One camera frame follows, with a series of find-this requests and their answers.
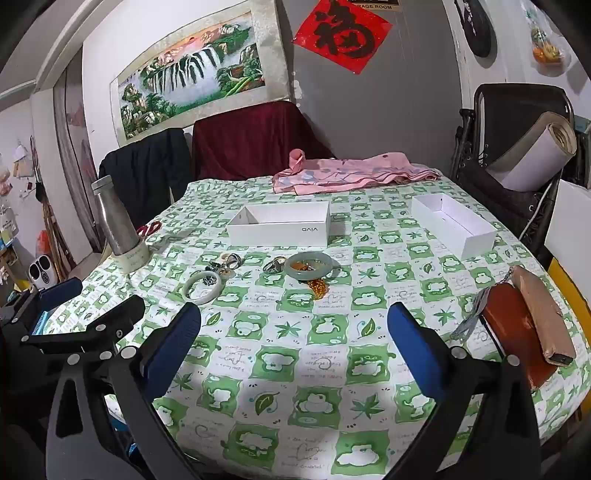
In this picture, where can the white foot massager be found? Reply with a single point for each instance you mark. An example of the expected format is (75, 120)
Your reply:
(42, 274)

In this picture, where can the dark navy jacket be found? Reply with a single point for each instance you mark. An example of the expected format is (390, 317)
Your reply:
(143, 170)

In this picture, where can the steel bottle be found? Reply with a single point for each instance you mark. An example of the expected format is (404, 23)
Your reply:
(113, 217)

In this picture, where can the dark red cloth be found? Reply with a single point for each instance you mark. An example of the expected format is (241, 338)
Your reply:
(254, 143)

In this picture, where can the white board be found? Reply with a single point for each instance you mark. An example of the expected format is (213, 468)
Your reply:
(570, 217)

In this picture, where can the clear tape roll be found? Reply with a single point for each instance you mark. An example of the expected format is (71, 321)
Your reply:
(131, 259)

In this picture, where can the green patterned tablecloth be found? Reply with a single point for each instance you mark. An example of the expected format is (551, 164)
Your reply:
(300, 369)

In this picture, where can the green jade bangle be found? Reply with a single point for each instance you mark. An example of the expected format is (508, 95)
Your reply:
(304, 273)

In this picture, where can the brown leather wallet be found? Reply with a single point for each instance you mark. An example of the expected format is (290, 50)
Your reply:
(512, 337)

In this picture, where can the silver rings cluster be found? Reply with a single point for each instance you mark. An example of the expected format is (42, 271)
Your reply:
(211, 277)

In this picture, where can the white cardboard box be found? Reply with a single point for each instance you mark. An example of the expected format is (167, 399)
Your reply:
(277, 226)

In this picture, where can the black round wall hanging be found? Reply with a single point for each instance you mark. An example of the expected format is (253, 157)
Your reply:
(475, 25)

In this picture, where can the white jade bangle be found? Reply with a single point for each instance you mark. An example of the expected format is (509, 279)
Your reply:
(190, 290)

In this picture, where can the black folding chair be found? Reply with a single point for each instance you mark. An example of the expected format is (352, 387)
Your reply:
(512, 184)

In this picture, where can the red scissors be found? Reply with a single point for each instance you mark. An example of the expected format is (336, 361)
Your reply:
(150, 228)

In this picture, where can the waterfall landscape painting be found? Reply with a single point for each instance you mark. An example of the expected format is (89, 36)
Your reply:
(194, 74)

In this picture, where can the white cardboard box lid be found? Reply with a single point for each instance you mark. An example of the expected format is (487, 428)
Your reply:
(455, 226)

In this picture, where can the bag of oranges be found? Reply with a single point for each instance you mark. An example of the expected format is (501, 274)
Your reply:
(545, 46)

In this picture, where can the black door sign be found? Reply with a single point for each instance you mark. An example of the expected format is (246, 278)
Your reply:
(376, 4)

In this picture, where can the tan pouch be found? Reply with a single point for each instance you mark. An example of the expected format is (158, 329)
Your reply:
(542, 318)

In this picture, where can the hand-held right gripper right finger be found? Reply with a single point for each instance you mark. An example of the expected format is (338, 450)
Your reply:
(415, 346)

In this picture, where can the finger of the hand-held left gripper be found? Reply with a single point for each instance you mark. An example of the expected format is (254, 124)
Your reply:
(104, 325)
(60, 290)

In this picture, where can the rolled paper sheet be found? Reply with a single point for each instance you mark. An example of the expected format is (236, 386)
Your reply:
(535, 152)

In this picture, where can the pink floral cloth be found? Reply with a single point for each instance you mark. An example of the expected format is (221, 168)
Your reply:
(351, 175)

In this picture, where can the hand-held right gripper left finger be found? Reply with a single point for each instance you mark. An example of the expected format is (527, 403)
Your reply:
(173, 346)

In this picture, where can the red paper wall decoration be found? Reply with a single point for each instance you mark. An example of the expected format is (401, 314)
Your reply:
(344, 32)

